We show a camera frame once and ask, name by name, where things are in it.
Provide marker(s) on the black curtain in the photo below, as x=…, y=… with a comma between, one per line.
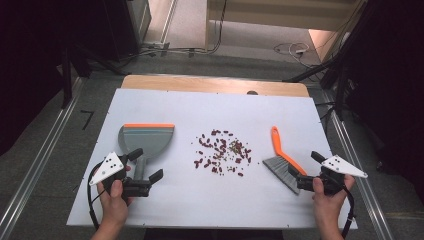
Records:
x=30, y=66
x=390, y=83

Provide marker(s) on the light wooden furniture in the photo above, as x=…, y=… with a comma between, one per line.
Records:
x=283, y=13

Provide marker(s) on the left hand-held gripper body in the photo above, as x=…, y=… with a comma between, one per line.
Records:
x=110, y=166

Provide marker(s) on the wooden table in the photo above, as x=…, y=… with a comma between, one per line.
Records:
x=200, y=84

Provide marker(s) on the person's left hand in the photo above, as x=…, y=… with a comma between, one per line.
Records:
x=113, y=203

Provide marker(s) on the grey dustpan with orange edge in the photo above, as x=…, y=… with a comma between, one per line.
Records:
x=148, y=140

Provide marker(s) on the red kidney beans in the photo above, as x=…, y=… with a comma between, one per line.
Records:
x=216, y=146

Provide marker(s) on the orange brush with grey bristles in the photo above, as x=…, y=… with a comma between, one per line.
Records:
x=280, y=166

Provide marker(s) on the person's right hand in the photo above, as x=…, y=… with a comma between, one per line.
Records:
x=330, y=205

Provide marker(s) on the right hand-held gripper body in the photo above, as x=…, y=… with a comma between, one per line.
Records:
x=343, y=166

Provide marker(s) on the aluminium floor rail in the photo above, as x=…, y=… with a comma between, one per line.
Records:
x=363, y=186
x=43, y=146

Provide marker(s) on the green mung beans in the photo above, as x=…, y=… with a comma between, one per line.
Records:
x=236, y=146

